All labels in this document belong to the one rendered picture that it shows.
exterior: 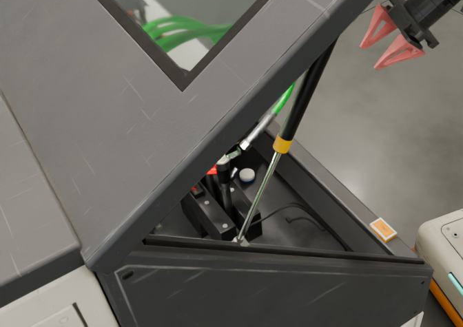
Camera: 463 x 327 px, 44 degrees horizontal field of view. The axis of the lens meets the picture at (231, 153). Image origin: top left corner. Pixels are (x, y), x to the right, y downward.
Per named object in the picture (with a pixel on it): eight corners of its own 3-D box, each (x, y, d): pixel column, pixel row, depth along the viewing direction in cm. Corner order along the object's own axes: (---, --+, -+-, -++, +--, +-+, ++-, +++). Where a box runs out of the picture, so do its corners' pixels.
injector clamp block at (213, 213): (264, 252, 134) (260, 211, 123) (227, 274, 131) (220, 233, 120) (194, 166, 155) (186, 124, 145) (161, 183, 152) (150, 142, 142)
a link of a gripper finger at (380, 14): (364, 62, 95) (410, 23, 90) (345, 33, 98) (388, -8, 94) (385, 73, 100) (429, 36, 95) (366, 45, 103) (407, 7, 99)
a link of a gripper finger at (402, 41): (371, 73, 94) (417, 32, 89) (351, 42, 97) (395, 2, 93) (391, 83, 98) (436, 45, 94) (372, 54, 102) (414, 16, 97)
